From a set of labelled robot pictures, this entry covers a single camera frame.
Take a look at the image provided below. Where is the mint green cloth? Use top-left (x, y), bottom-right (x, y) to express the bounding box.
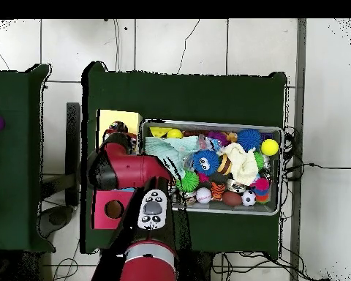
top-left (144, 135), bottom-right (200, 181)

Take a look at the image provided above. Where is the small blue spiky ball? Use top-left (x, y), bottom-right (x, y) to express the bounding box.
top-left (192, 149), bottom-right (221, 176)

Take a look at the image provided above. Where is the wooden box with three holes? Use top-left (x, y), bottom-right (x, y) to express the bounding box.
top-left (91, 109), bottom-right (143, 231)

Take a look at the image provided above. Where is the yellow cheese wedge toy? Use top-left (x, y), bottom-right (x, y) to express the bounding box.
top-left (149, 126), bottom-right (173, 138)

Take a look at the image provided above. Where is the yellow smiley face ball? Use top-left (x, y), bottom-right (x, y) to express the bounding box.
top-left (165, 128), bottom-right (184, 140)

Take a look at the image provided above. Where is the dark green table cloth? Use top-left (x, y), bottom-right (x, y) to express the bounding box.
top-left (80, 61), bottom-right (288, 258)
top-left (0, 63), bottom-right (56, 252)

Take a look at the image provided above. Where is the purple knobbly rubber toy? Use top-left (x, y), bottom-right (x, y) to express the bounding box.
top-left (207, 131), bottom-right (230, 146)

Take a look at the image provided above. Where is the grey round seat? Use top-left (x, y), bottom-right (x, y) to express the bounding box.
top-left (39, 204), bottom-right (75, 239)

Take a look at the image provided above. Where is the cream white cloth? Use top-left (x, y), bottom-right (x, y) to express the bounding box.
top-left (216, 142), bottom-right (260, 187)

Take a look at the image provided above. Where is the large blue spiky ball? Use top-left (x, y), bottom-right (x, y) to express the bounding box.
top-left (237, 128), bottom-right (263, 152)

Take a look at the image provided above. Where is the black and white soccer ball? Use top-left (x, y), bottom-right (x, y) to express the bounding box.
top-left (241, 190), bottom-right (257, 207)

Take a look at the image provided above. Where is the plain yellow ball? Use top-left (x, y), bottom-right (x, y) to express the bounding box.
top-left (260, 138), bottom-right (280, 157)

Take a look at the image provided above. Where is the pink spiky ball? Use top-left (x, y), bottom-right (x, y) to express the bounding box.
top-left (252, 177), bottom-right (271, 192)

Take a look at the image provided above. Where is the shallow wire mesh bin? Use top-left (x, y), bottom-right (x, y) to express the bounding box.
top-left (139, 119), bottom-right (284, 217)

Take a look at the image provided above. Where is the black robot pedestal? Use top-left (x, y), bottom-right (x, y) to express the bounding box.
top-left (178, 251), bottom-right (214, 281)

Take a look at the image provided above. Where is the black power cable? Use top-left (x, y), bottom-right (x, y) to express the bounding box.
top-left (283, 162), bottom-right (351, 173)

